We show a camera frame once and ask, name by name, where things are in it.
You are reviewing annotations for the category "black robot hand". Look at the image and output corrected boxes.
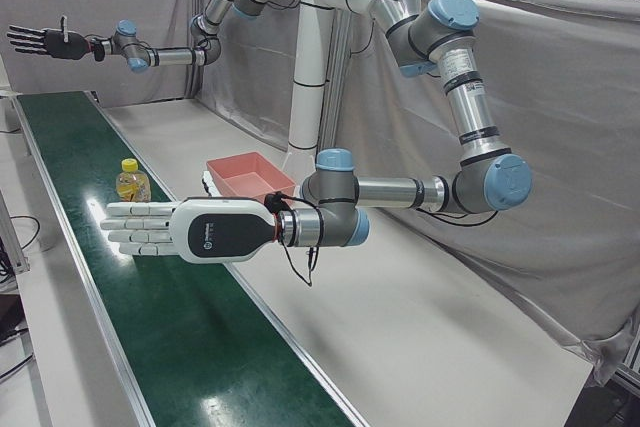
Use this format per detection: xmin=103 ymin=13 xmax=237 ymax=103
xmin=6 ymin=24 xmax=94 ymax=61

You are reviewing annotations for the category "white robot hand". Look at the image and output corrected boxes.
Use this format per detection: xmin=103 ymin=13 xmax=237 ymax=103
xmin=99 ymin=195 xmax=281 ymax=266

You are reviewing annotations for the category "pink plastic basket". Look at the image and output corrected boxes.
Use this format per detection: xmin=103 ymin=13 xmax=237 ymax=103
xmin=206 ymin=150 xmax=296 ymax=201

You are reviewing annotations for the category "white ribbed plastic part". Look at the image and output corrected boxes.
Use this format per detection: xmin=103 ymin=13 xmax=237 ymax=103
xmin=199 ymin=171 xmax=222 ymax=197

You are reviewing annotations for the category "green conveyor belt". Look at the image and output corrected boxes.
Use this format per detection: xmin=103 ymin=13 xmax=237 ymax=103
xmin=9 ymin=90 xmax=371 ymax=427

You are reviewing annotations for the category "yellow capped drink bottle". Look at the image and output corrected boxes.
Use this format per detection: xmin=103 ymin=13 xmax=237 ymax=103
xmin=115 ymin=158 xmax=152 ymax=203

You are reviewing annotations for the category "white robot torso column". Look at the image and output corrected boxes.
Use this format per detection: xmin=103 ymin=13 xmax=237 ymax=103
xmin=244 ymin=0 xmax=426 ymax=156

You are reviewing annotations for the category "grey cloth curtain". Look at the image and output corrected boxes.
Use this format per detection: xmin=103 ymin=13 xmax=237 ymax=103
xmin=0 ymin=0 xmax=640 ymax=388

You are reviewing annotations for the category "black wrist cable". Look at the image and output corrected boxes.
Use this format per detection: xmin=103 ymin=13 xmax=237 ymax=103
xmin=264 ymin=190 xmax=322 ymax=289

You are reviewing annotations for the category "aluminium vertical post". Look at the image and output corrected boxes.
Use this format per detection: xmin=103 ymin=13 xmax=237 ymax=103
xmin=318 ymin=7 xmax=352 ymax=149

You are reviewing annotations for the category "aluminium frame leg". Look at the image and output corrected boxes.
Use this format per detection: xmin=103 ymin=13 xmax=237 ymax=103
xmin=0 ymin=185 xmax=27 ymax=277

